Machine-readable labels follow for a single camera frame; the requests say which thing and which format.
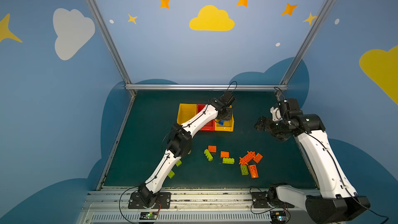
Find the orange square lego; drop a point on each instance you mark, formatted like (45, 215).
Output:
(257, 158)

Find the green small lego bottom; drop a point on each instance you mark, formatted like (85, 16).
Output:
(171, 174)

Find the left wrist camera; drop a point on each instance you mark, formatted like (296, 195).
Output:
(227, 98)

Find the green long lego centre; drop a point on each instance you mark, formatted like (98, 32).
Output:
(208, 155)

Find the right aluminium frame post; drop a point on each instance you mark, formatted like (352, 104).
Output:
(315, 27)

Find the green lego flat centre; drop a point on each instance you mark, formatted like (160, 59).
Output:
(228, 160)

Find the red middle bin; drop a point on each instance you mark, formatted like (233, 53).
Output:
(210, 126)

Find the yellow bin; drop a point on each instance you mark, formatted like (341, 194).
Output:
(186, 112)
(227, 127)

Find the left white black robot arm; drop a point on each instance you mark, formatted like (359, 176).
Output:
(179, 144)

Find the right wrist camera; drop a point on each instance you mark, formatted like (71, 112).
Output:
(286, 110)

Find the aluminium frame post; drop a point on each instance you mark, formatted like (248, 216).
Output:
(315, 27)
(99, 20)

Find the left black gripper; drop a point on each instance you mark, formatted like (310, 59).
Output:
(224, 115)

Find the left yellow bin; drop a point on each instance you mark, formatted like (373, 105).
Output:
(186, 112)

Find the right controller board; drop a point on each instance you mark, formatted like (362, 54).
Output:
(278, 217)

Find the right yellow bin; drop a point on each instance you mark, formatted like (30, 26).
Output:
(227, 127)

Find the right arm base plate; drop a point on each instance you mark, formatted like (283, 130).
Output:
(266, 200)

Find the front aluminium rail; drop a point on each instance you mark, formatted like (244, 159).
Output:
(188, 206)

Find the left controller board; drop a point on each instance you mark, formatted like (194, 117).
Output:
(152, 216)

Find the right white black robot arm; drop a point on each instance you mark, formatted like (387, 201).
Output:
(336, 199)

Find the controller board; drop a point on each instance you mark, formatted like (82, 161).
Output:
(152, 216)
(278, 217)

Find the horizontal aluminium frame bar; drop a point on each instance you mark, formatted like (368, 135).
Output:
(205, 87)

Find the green lego upside down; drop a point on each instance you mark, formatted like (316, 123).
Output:
(244, 170)

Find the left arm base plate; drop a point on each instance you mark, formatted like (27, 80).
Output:
(162, 200)

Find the orange long lego bottom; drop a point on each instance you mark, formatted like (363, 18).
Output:
(253, 171)

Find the left aluminium frame post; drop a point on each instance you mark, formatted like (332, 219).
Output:
(99, 20)

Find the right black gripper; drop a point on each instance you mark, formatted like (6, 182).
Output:
(265, 124)

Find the orange lego plane piece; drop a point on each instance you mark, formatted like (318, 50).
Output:
(247, 158)

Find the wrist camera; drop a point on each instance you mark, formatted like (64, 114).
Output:
(286, 110)
(227, 98)

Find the orange lego brick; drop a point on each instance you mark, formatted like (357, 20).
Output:
(212, 149)
(224, 154)

